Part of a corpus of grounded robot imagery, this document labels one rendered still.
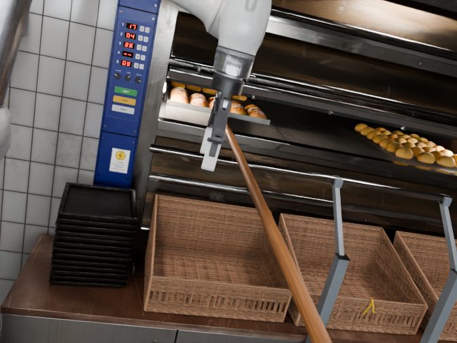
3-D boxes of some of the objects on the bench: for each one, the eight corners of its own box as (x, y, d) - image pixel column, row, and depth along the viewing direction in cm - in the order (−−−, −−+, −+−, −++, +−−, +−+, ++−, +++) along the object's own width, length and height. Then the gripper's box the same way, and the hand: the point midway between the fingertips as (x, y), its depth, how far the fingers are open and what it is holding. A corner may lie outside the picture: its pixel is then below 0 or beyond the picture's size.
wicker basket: (144, 246, 204) (154, 192, 195) (258, 259, 216) (272, 209, 208) (141, 313, 159) (154, 246, 150) (285, 324, 171) (305, 264, 163)
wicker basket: (264, 261, 216) (278, 211, 207) (365, 273, 228) (383, 226, 220) (294, 327, 171) (313, 267, 162) (417, 337, 183) (442, 281, 175)
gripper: (211, 67, 113) (191, 145, 119) (217, 76, 89) (191, 173, 95) (239, 75, 114) (217, 152, 120) (251, 86, 90) (224, 181, 96)
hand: (207, 156), depth 107 cm, fingers open, 13 cm apart
